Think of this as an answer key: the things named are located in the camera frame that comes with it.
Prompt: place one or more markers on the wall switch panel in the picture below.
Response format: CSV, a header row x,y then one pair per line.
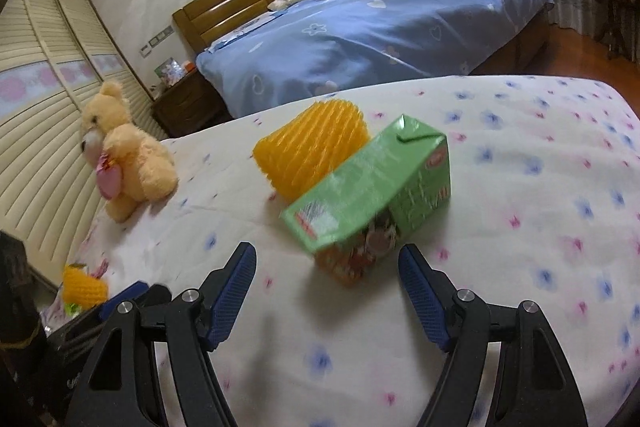
x,y
157,41

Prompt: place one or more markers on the white floral bed sheet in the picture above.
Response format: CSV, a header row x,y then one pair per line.
x,y
375,357

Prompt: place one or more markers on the person's dark clothing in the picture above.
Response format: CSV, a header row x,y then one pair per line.
x,y
17,307

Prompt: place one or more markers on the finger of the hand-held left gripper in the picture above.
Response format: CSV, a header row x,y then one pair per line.
x,y
127,294

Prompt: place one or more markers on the yellow foam fruit net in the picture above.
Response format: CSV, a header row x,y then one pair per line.
x,y
310,142
85,287

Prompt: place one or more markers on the wooden nightstand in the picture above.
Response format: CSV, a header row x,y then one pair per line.
x,y
190,107

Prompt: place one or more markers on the colourful picture frame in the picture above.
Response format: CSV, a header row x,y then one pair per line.
x,y
167,72

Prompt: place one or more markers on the small pink pillow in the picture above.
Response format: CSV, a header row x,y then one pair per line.
x,y
286,1

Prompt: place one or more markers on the cream louvred wardrobe doors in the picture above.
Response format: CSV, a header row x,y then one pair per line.
x,y
45,132

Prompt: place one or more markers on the green drink carton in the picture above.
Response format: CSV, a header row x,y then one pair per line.
x,y
360,187

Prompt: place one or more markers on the wooden headboard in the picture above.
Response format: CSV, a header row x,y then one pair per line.
x,y
225,12

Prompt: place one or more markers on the beige teddy bear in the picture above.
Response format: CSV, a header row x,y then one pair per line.
x,y
135,162

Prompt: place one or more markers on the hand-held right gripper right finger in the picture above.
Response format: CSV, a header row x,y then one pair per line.
x,y
420,292

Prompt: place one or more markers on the bed with blue sheet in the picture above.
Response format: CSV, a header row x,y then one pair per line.
x,y
375,42

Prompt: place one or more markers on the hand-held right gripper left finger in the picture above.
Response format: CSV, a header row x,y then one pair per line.
x,y
232,292

